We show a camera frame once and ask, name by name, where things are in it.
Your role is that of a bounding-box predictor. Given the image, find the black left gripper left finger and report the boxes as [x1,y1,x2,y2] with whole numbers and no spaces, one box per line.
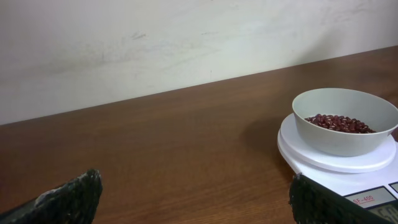
[1,169,103,224]

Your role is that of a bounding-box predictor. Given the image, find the red beans in bowl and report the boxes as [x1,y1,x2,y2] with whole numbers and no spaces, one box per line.
[305,114,376,134]

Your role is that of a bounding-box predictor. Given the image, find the white digital kitchen scale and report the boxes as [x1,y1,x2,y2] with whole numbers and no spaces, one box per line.
[277,114,397,223]

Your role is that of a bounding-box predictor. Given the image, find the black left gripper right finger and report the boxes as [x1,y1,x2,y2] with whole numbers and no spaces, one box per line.
[289,173,392,224]

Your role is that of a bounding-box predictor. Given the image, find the white bowl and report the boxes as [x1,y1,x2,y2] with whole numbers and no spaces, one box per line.
[292,88,397,156]

